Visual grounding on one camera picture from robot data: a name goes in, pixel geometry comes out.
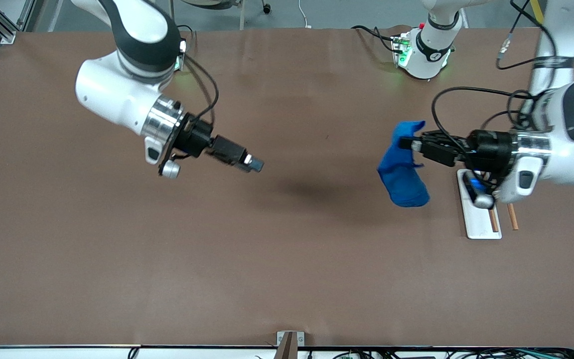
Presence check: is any blue microfiber towel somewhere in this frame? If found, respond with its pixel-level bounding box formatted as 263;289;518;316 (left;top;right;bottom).
377;120;431;208

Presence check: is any chair base with caster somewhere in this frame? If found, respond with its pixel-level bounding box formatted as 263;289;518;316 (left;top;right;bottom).
167;0;273;30

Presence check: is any black cable with grey connector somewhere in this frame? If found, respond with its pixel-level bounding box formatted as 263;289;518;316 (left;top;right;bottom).
495;0;562;71

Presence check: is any black left arm base cable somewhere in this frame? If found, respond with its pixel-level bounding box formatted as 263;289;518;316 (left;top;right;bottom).
351;24;400;53

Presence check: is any black arm base cable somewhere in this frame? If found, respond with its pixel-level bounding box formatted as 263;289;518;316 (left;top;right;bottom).
176;24;197;50
351;24;400;53

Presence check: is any black right arm base cable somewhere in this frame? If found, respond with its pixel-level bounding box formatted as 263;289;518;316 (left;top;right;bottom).
176;24;197;50

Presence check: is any white floor cable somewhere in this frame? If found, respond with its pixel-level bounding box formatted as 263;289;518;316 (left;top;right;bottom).
297;0;313;29

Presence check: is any metal table edge bracket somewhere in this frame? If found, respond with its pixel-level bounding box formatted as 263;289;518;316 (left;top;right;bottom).
276;331;305;359

